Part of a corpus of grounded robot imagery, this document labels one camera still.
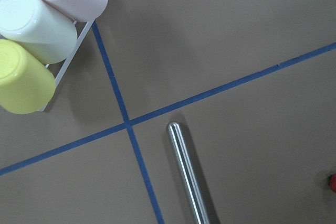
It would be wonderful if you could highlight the white wire cup rack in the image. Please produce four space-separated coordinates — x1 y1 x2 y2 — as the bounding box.
26 0 96 112

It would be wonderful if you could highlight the yellow cup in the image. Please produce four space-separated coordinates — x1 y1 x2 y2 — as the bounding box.
1 39 56 114

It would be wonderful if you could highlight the white cup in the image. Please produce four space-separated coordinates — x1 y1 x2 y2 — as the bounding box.
1 0 77 64

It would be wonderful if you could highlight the red strawberry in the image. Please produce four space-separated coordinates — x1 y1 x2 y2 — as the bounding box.
327 173 336 193

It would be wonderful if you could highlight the steel muddler black tip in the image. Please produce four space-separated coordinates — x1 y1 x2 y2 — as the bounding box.
167 122 210 223

